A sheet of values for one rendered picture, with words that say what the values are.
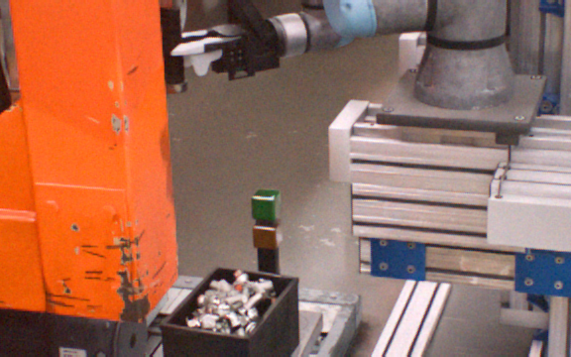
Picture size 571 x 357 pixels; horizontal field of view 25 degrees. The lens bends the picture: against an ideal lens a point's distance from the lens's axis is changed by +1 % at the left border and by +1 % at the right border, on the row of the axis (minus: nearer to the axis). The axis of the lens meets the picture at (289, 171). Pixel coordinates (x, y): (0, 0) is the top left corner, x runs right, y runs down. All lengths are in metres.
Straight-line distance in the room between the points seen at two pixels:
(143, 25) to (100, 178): 0.23
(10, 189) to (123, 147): 0.22
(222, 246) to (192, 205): 0.30
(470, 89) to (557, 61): 0.27
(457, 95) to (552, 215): 0.23
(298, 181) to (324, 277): 0.63
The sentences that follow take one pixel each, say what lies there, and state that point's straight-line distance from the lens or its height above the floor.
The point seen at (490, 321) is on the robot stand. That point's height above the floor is 0.21.
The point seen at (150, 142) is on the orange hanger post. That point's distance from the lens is 1.88.
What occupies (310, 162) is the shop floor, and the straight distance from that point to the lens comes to 3.90.
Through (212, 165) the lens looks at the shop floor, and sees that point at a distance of 3.91.
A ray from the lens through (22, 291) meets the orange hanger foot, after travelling 1.98.
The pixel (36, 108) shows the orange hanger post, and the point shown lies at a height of 0.85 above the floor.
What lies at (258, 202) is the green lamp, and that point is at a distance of 1.98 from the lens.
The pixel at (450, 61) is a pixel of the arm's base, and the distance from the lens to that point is 1.86.
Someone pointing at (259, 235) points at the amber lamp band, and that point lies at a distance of 2.00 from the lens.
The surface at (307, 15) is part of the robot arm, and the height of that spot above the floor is 0.84.
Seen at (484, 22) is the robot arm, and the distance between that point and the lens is 1.85.
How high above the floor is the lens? 1.44
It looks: 22 degrees down
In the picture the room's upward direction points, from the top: 2 degrees counter-clockwise
